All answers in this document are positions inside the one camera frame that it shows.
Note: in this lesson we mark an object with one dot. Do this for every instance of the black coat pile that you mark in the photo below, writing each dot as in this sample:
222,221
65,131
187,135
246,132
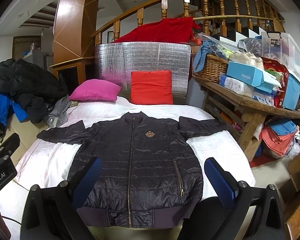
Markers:
35,89

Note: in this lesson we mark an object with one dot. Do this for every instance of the grey garment beside pillow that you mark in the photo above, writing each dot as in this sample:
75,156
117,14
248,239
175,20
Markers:
58,114

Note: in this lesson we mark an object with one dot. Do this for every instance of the wooden stair railing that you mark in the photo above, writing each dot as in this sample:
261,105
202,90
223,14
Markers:
216,17

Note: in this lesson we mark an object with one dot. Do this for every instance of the dark navy quilted jacket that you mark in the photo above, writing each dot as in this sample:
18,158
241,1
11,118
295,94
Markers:
150,178

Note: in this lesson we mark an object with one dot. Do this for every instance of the wooden column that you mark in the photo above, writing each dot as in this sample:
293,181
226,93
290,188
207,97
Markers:
73,46

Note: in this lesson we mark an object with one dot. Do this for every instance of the blue cloth in basket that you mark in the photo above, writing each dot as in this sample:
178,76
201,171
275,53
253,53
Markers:
207,48

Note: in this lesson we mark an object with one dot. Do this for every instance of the light blue cardboard box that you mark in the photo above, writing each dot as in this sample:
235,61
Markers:
253,76

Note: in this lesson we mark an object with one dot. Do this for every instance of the wicker basket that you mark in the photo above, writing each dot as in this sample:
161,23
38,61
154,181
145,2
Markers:
213,68

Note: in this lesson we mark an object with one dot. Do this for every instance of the magenta pillow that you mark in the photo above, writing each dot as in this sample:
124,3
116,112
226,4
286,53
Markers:
96,90

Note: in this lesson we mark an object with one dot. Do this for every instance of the red blanket on headboard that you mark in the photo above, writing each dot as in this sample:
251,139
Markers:
168,30

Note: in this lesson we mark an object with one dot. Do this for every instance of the blue storage box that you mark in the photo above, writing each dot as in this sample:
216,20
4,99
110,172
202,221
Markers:
292,92

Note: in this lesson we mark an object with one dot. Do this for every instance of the red square cushion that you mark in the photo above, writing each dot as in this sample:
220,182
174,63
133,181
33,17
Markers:
151,88

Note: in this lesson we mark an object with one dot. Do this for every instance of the clear plastic storage bin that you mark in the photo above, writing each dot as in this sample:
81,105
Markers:
282,48

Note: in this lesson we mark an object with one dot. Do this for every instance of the white patterned tissue pack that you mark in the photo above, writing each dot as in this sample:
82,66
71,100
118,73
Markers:
236,86

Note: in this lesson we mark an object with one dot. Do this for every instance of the folded coral cloth stack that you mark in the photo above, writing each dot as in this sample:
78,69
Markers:
278,136

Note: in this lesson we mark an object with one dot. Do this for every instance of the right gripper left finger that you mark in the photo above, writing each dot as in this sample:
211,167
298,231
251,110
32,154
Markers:
51,213

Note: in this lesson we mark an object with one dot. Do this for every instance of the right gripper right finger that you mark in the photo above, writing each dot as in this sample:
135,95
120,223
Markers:
222,182

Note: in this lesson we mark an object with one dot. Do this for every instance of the blue jacket on pile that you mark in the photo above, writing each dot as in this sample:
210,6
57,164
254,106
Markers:
7,105

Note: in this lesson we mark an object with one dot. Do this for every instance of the white pink bed quilt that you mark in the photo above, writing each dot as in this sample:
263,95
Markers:
51,165

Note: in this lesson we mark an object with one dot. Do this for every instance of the wooden side table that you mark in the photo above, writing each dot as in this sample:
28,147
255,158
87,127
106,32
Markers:
246,112

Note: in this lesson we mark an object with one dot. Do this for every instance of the silver foil insulation board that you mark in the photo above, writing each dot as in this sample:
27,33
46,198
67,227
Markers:
116,61

